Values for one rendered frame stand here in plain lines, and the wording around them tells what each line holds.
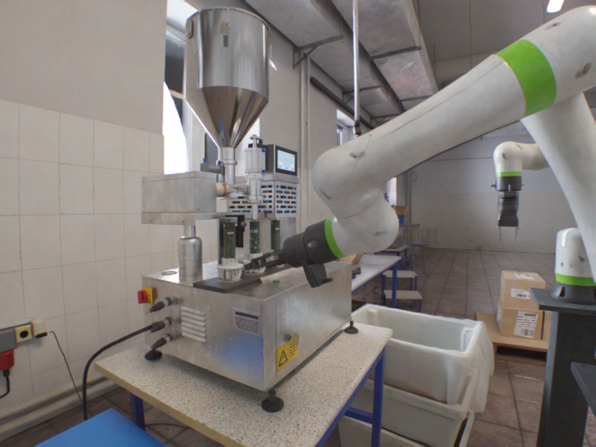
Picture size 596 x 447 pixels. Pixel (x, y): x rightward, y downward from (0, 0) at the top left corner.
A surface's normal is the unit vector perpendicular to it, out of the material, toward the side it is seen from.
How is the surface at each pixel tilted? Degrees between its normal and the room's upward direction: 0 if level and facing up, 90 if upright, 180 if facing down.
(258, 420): 0
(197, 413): 0
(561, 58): 99
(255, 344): 90
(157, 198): 90
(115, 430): 0
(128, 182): 90
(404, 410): 96
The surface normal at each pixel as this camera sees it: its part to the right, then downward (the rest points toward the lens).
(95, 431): 0.00, -1.00
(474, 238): -0.50, 0.04
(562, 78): -0.09, 0.59
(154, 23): 0.86, 0.02
